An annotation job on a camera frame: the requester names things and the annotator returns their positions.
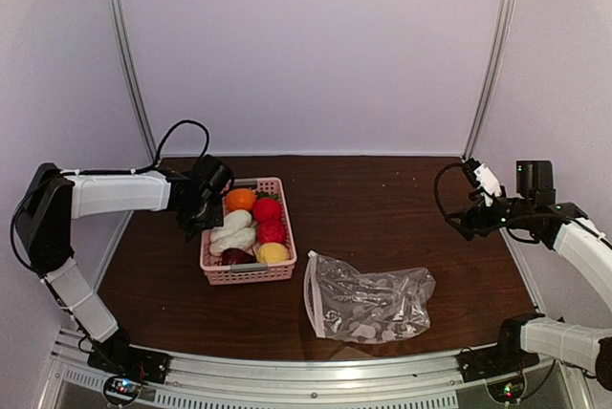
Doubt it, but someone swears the clear zip top bag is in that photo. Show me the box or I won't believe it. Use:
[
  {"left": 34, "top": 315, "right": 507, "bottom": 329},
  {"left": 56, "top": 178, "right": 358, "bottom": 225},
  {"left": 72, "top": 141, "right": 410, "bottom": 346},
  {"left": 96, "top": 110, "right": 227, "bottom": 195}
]
[{"left": 303, "top": 250, "right": 436, "bottom": 345}]

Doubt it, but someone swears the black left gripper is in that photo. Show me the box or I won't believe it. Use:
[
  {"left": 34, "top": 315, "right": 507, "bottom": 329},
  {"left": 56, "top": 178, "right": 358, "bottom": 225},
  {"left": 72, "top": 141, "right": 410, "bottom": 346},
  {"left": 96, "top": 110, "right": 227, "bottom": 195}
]
[{"left": 177, "top": 197, "right": 224, "bottom": 230}]

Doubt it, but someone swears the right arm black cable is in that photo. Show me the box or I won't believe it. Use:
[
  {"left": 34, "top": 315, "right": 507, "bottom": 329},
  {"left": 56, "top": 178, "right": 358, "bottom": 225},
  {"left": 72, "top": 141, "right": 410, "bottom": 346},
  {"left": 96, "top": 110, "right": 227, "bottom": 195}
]
[{"left": 432, "top": 161, "right": 479, "bottom": 242}]

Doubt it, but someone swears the front aluminium rail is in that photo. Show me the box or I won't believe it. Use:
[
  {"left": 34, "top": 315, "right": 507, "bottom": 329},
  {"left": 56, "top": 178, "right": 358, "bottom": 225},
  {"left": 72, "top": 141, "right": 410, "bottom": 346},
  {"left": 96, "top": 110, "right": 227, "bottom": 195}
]
[{"left": 47, "top": 327, "right": 594, "bottom": 409}]

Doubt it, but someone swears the red toy fruit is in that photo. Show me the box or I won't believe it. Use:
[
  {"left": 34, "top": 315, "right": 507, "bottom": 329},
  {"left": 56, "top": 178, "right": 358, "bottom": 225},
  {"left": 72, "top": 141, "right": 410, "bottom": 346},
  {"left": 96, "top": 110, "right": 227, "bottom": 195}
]
[
  {"left": 251, "top": 197, "right": 282, "bottom": 223},
  {"left": 256, "top": 218, "right": 287, "bottom": 244}
]

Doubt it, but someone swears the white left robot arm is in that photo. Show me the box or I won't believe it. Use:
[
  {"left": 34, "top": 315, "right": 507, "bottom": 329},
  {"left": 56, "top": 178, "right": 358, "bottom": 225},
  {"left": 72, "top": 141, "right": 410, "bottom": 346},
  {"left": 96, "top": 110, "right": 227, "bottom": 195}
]
[{"left": 10, "top": 155, "right": 234, "bottom": 375}]

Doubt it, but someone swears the white toy bun lower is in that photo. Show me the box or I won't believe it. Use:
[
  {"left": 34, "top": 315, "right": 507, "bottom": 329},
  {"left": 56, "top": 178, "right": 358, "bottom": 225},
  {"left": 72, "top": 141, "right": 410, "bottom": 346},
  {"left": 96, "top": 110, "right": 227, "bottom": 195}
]
[{"left": 209, "top": 227, "right": 256, "bottom": 256}]

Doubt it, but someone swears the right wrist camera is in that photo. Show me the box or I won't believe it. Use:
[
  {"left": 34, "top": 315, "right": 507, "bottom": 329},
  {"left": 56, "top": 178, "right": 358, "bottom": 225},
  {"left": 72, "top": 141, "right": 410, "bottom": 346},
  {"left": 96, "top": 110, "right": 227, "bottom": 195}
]
[{"left": 465, "top": 158, "right": 505, "bottom": 207}]

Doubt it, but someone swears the orange toy fruit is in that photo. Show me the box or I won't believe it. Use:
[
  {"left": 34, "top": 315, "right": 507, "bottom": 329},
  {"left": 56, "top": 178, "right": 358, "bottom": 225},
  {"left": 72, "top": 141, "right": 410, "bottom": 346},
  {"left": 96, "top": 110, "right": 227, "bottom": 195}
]
[{"left": 225, "top": 188, "right": 257, "bottom": 212}]

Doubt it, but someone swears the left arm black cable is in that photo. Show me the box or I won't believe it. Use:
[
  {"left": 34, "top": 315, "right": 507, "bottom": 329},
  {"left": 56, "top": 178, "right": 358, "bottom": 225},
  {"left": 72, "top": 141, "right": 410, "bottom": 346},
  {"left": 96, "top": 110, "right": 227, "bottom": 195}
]
[{"left": 151, "top": 118, "right": 211, "bottom": 171}]

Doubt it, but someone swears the right aluminium frame post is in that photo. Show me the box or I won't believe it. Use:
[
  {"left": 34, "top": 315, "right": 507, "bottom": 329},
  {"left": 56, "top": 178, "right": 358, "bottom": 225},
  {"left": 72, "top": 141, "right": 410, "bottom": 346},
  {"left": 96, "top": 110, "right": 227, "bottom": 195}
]
[{"left": 462, "top": 0, "right": 515, "bottom": 160}]

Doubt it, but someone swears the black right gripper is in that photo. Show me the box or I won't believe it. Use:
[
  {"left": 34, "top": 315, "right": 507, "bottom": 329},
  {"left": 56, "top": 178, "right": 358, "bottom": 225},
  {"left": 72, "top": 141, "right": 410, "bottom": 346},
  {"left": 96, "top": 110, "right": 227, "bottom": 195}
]
[{"left": 445, "top": 189, "right": 533, "bottom": 241}]

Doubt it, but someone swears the white toy bun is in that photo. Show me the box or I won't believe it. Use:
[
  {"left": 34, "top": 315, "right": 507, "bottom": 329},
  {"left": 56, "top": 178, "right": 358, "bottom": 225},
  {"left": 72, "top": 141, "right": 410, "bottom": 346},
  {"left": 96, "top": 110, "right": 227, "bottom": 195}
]
[
  {"left": 209, "top": 209, "right": 252, "bottom": 243},
  {"left": 209, "top": 227, "right": 256, "bottom": 256}
]

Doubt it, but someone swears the aluminium frame post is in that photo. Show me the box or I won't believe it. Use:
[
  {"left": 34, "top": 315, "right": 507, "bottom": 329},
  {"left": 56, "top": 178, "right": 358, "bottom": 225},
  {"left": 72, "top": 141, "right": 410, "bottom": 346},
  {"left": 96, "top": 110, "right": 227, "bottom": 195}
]
[
  {"left": 108, "top": 0, "right": 156, "bottom": 161},
  {"left": 462, "top": 0, "right": 515, "bottom": 160}
]

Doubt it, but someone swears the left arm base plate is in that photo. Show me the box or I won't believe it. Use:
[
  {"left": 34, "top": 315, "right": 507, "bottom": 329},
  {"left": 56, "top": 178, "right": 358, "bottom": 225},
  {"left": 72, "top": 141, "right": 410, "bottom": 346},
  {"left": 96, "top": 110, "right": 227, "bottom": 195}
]
[{"left": 87, "top": 339, "right": 170, "bottom": 384}]

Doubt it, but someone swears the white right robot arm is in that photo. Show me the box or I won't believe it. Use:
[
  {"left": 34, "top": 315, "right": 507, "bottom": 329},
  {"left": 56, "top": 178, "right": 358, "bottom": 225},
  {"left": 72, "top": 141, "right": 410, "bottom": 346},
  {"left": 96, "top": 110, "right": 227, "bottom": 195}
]
[{"left": 433, "top": 159, "right": 611, "bottom": 389}]

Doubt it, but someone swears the yellow toy fruit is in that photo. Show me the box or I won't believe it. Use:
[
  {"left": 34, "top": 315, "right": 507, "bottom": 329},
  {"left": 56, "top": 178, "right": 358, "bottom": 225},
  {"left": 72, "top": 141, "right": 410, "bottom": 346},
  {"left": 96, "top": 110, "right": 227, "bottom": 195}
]
[{"left": 256, "top": 243, "right": 291, "bottom": 264}]

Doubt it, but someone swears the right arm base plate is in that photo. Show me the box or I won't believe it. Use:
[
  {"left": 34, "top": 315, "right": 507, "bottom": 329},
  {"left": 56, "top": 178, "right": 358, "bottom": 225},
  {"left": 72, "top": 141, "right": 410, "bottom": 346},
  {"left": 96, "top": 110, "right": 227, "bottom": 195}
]
[{"left": 456, "top": 346, "right": 540, "bottom": 383}]

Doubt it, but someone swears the left aluminium frame post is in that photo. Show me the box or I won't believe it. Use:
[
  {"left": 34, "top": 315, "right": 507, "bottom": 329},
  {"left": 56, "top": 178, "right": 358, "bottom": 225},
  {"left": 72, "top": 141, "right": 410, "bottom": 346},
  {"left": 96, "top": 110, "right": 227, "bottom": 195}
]
[{"left": 108, "top": 0, "right": 156, "bottom": 161}]

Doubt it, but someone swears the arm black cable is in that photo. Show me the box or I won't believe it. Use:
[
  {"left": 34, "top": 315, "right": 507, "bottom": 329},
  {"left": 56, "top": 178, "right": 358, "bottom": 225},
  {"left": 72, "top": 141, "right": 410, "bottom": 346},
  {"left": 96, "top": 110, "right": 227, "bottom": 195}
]
[
  {"left": 432, "top": 161, "right": 479, "bottom": 242},
  {"left": 151, "top": 118, "right": 211, "bottom": 171}
]

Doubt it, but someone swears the dark red toy apple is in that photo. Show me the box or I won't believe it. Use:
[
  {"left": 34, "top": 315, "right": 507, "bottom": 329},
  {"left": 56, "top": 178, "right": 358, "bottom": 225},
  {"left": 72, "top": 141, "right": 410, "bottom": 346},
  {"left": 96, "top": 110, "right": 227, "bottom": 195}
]
[{"left": 221, "top": 248, "right": 257, "bottom": 266}]

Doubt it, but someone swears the white toy bun upper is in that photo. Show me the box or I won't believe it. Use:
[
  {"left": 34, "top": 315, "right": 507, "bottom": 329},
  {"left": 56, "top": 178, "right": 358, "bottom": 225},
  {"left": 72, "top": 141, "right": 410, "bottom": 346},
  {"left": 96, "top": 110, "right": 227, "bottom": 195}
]
[{"left": 209, "top": 209, "right": 252, "bottom": 243}]

